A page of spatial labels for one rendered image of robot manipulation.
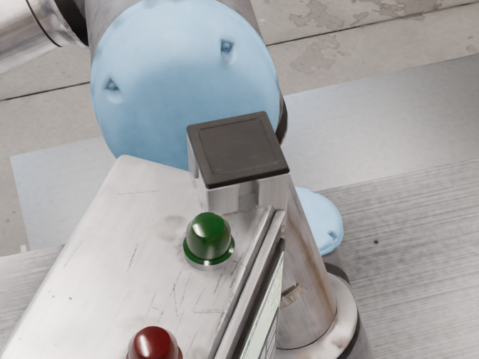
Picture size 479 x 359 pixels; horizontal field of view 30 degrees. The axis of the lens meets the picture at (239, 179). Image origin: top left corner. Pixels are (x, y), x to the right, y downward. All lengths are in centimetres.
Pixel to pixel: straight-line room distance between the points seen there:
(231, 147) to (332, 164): 92
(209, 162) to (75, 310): 10
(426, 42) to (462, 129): 151
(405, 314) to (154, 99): 74
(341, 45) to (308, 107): 145
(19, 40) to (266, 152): 30
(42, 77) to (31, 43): 212
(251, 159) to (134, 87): 11
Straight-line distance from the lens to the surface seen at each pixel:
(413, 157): 141
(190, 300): 43
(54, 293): 44
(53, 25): 70
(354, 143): 142
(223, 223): 44
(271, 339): 55
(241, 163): 46
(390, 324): 121
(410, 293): 125
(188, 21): 55
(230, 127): 48
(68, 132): 264
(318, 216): 96
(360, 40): 294
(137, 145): 57
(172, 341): 40
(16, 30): 71
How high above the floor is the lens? 183
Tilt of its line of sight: 48 degrees down
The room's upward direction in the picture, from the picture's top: 1 degrees clockwise
